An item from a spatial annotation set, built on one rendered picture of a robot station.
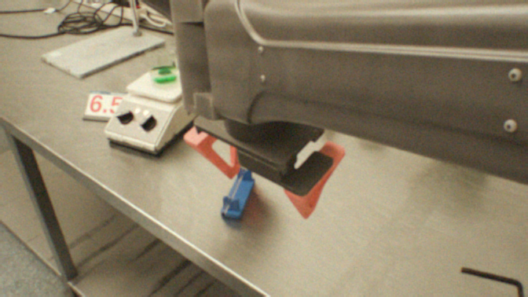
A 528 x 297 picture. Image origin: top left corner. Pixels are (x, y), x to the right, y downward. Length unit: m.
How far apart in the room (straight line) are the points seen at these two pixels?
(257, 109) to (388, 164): 0.71
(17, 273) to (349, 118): 1.75
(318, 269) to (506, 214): 0.35
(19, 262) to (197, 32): 1.69
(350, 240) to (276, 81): 0.57
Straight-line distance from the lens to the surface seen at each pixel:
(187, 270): 1.58
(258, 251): 0.71
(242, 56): 0.21
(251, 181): 0.81
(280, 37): 0.18
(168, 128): 0.92
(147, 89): 0.97
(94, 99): 1.09
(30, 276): 1.83
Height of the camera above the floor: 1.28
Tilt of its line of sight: 35 degrees down
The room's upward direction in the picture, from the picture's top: straight up
